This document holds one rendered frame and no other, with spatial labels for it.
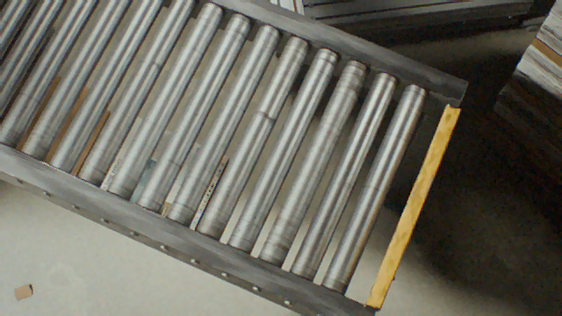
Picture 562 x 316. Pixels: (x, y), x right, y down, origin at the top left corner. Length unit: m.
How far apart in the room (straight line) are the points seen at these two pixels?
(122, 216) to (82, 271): 0.84
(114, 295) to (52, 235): 0.26
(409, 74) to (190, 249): 0.56
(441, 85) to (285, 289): 0.52
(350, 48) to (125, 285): 1.05
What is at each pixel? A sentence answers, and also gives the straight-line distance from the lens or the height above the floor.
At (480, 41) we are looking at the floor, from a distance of 2.69.
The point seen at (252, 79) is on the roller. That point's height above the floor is 0.80.
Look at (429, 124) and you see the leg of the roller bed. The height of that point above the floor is 0.63.
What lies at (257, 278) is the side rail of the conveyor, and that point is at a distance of 1.58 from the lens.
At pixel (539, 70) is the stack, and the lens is 2.08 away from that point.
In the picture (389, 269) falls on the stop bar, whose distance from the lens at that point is 1.58.
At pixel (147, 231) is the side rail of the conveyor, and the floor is 0.80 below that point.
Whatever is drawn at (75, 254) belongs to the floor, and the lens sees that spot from 2.47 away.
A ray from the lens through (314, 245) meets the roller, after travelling 1.59.
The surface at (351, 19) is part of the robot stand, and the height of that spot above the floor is 0.23.
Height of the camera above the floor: 2.36
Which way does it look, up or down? 72 degrees down
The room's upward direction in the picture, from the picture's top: 1 degrees clockwise
